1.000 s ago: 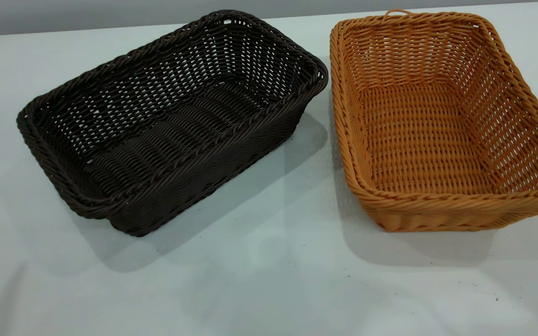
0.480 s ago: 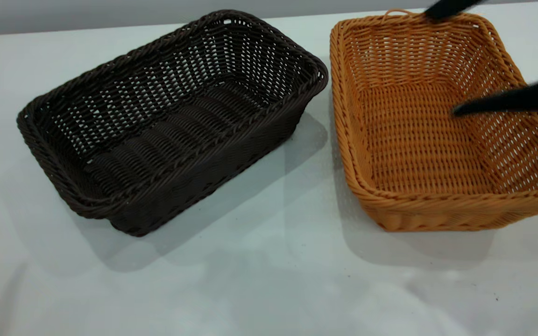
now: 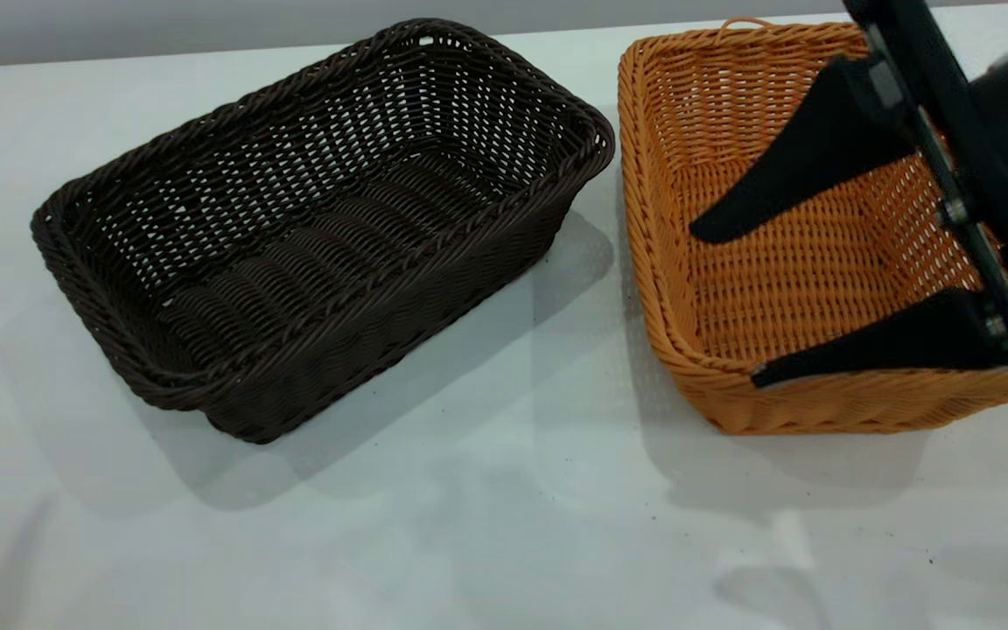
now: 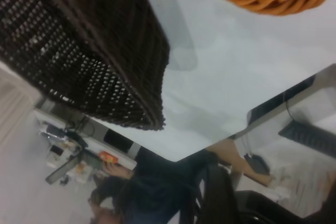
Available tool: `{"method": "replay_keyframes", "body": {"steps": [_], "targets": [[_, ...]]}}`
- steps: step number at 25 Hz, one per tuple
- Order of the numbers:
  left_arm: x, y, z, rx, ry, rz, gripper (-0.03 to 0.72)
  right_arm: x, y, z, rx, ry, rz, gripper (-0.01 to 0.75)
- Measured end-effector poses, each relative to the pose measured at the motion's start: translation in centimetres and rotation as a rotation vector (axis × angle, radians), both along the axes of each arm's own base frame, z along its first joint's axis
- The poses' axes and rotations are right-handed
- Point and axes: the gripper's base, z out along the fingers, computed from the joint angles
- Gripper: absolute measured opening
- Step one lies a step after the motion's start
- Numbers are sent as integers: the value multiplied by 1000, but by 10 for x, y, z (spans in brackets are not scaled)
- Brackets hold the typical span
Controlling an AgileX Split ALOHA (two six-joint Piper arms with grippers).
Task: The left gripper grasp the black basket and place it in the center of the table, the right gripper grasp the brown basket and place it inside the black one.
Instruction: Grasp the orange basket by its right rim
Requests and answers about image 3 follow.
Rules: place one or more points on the orange wicker basket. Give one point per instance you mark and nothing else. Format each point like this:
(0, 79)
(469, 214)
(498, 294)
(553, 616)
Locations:
(775, 289)

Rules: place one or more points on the black wicker basket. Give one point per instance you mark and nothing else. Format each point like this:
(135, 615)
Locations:
(338, 245)

